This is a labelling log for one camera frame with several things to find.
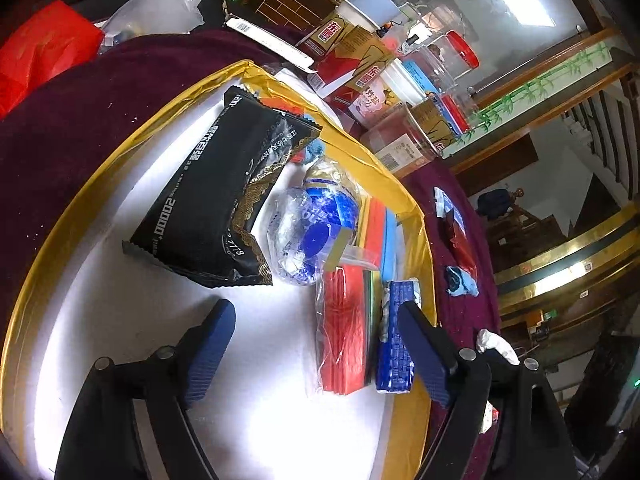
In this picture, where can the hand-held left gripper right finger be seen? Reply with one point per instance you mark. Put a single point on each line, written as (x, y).
(425, 355)

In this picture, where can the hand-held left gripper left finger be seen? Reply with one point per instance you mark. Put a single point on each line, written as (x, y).
(210, 350)

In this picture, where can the blue tissue packet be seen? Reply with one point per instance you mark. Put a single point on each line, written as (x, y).
(395, 350)

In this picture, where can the large white cloth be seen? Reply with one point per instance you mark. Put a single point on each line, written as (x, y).
(495, 345)

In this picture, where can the light blue cloth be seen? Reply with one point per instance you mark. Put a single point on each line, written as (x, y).
(462, 282)

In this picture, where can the zip bag thin coloured sheets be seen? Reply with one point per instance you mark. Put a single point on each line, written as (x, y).
(345, 330)

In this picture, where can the gold rimmed white tray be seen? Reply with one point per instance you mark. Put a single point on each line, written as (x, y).
(280, 410)

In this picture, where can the zip bag thick foam sheets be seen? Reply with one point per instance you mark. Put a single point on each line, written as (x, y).
(386, 245)

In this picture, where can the clear bag blue white item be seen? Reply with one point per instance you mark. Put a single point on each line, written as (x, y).
(310, 240)

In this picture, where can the black snack packet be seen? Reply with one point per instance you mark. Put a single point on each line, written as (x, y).
(215, 195)

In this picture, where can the blue towel with red plastic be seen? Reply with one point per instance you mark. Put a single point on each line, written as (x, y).
(314, 150)

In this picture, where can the wooden shelf unit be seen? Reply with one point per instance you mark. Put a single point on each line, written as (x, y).
(545, 330)

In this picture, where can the red foil packet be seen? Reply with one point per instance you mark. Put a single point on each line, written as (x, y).
(457, 240)

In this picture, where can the golden pillar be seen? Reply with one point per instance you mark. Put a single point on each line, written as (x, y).
(575, 270)

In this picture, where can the white blue packet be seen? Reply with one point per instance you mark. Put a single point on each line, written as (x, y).
(442, 202)

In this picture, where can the wooden stair railing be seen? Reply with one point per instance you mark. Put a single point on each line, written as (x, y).
(530, 230)

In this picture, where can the wooden door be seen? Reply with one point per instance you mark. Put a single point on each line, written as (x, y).
(500, 160)

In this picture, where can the clear jars with labels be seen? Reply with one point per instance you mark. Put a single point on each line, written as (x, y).
(405, 145)

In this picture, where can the white flat carton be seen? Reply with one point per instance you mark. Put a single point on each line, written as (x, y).
(270, 45)

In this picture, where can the red gold carton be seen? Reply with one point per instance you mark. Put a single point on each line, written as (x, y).
(340, 40)

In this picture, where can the red plastic bag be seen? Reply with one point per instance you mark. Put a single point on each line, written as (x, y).
(40, 55)

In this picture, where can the clear plastic bag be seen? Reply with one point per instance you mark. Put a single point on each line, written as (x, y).
(155, 10)

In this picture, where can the etched glass partition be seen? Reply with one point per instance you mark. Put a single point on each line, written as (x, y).
(525, 15)

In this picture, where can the white blue cup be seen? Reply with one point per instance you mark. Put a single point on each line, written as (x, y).
(372, 2)

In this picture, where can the bamboo wall decal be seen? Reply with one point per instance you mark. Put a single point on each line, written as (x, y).
(540, 90)

